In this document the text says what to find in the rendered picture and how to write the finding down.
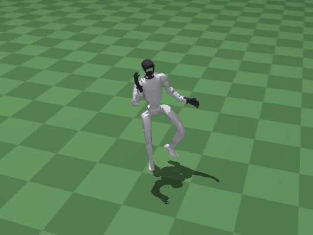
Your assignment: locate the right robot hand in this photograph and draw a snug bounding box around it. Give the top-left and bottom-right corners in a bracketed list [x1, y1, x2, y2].
[134, 72, 143, 92]

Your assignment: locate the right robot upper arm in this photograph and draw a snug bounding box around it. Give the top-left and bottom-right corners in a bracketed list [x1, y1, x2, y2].
[132, 80, 142, 106]

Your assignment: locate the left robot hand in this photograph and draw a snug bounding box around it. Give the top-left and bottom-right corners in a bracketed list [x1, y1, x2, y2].
[183, 97, 199, 108]

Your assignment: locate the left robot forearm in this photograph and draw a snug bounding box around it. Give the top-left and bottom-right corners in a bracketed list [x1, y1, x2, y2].
[172, 90, 186, 103]

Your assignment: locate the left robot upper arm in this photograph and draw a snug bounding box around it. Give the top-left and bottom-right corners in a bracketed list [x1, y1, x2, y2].
[158, 73, 174, 95]

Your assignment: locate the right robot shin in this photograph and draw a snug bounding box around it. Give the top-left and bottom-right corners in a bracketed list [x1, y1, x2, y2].
[146, 144, 153, 162]

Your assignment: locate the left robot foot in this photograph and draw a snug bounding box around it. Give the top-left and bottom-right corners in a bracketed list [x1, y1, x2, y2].
[164, 144, 179, 159]

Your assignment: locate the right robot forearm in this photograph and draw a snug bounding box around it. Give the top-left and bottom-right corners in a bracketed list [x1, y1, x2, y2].
[131, 89, 144, 104]

